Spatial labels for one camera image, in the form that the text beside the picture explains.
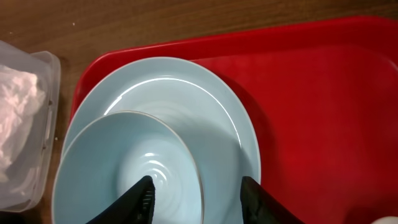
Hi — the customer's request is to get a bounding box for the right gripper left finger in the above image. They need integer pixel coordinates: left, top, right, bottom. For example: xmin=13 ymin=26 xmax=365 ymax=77
xmin=87 ymin=175 xmax=155 ymax=224

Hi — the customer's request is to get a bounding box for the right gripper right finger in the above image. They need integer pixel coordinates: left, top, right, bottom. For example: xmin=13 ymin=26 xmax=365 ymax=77
xmin=240 ymin=176 xmax=303 ymax=224

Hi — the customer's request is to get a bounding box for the light blue bowl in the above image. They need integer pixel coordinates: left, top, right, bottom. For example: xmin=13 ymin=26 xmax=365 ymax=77
xmin=52 ymin=111 xmax=204 ymax=223

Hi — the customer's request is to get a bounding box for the light blue plate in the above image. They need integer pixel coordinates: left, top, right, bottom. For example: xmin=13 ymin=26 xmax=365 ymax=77
xmin=64 ymin=57 xmax=261 ymax=223

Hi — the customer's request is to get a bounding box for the white napkin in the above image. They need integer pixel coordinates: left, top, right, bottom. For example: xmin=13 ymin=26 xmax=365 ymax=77
xmin=1 ymin=65 xmax=46 ymax=183

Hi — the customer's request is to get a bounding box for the red serving tray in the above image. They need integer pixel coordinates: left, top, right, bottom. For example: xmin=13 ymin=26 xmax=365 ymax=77
xmin=71 ymin=16 xmax=397 ymax=223

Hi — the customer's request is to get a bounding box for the clear plastic bin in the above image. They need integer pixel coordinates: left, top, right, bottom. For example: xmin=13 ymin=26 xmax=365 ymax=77
xmin=1 ymin=42 xmax=61 ymax=212

